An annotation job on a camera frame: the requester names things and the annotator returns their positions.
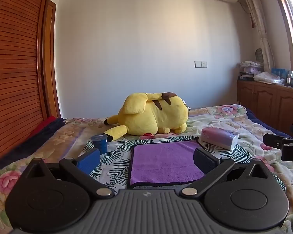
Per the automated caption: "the pink tissue pack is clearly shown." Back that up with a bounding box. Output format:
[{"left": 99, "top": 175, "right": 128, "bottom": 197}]
[{"left": 201, "top": 127, "right": 239, "bottom": 150}]

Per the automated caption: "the blue cylindrical container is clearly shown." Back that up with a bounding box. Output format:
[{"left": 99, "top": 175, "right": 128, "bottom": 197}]
[{"left": 91, "top": 135, "right": 108, "bottom": 154}]

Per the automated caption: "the purple towel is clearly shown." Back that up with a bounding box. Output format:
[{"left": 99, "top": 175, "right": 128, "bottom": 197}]
[{"left": 129, "top": 140, "right": 206, "bottom": 188}]

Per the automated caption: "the blue box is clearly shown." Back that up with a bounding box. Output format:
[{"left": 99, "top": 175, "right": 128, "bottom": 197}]
[{"left": 271, "top": 68, "right": 287, "bottom": 79}]

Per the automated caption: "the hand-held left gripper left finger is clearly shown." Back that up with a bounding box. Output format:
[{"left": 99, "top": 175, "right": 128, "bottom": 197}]
[{"left": 20, "top": 148, "right": 114, "bottom": 199}]

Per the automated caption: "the wooden framed window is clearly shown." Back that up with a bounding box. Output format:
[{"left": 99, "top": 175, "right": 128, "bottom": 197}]
[{"left": 273, "top": 0, "right": 293, "bottom": 75}]

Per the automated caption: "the yellow plush toy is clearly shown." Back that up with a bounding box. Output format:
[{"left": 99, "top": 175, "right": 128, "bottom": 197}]
[{"left": 104, "top": 92, "right": 189, "bottom": 142}]

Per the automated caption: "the wooden slatted wardrobe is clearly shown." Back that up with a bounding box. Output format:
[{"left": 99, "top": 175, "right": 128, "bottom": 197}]
[{"left": 0, "top": 0, "right": 52, "bottom": 167}]

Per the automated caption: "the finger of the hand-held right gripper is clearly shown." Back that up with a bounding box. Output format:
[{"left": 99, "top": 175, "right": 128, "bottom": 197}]
[
  {"left": 263, "top": 124, "right": 293, "bottom": 149},
  {"left": 281, "top": 143, "right": 293, "bottom": 162}
]

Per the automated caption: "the white plastic bag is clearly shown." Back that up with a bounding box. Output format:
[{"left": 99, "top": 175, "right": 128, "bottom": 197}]
[{"left": 253, "top": 71, "right": 285, "bottom": 85}]

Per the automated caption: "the pale patterned curtain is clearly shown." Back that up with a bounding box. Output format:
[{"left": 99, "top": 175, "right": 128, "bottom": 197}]
[{"left": 236, "top": 0, "right": 276, "bottom": 72}]

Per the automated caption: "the leaf print cloth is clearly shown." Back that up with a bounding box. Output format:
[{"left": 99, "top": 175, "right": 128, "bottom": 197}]
[{"left": 82, "top": 136, "right": 287, "bottom": 193}]

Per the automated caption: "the stack of folded packets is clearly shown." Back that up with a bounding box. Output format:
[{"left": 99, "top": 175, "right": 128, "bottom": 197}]
[{"left": 238, "top": 61, "right": 264, "bottom": 81}]

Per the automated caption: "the wooden cabinet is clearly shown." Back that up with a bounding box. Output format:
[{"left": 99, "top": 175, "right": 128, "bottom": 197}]
[{"left": 237, "top": 79, "right": 293, "bottom": 137}]

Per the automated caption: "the red cloth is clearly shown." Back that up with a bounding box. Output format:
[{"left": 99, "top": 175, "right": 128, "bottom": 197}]
[{"left": 27, "top": 116, "right": 57, "bottom": 139}]

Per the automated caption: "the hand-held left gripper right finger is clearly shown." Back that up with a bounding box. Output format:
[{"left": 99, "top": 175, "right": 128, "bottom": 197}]
[{"left": 181, "top": 148, "right": 275, "bottom": 198}]

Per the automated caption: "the wooden door frame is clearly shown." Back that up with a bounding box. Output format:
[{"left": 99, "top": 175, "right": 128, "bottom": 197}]
[{"left": 39, "top": 0, "right": 62, "bottom": 119}]

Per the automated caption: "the dark blue bed sheet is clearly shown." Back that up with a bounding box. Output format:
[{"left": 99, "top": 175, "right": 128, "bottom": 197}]
[{"left": 245, "top": 108, "right": 293, "bottom": 139}]

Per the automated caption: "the dark blue cloth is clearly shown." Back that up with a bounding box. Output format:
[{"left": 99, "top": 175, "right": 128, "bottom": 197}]
[{"left": 0, "top": 118, "right": 68, "bottom": 173}]

